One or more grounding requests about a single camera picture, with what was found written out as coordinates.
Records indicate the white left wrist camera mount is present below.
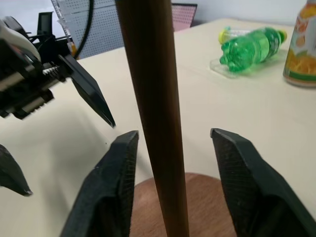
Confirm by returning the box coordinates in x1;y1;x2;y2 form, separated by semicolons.
0;18;42;65

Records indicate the black bracket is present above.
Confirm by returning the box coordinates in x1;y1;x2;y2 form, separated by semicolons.
36;11;54;37

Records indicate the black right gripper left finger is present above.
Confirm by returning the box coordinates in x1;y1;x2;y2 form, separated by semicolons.
60;130;140;237

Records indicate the brown wooden pole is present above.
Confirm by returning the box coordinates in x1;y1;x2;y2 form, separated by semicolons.
115;0;191;237

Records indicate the orange juice bottle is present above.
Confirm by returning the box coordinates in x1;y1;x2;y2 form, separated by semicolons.
282;0;316;87

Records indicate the white perforated panel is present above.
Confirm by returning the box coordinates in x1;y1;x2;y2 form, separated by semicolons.
50;0;125;60

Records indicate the black cable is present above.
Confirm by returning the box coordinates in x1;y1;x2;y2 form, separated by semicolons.
76;0;96;60

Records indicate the green plastic bottle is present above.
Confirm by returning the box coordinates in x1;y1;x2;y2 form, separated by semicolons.
219;26;288;74

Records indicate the round wooden base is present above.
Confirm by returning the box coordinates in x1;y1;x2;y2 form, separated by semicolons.
128;172;238;237

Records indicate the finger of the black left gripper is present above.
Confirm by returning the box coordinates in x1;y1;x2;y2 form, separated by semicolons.
0;144;34;197
58;54;117;128

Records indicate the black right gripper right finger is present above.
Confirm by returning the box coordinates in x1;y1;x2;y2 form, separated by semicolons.
209;127;316;237

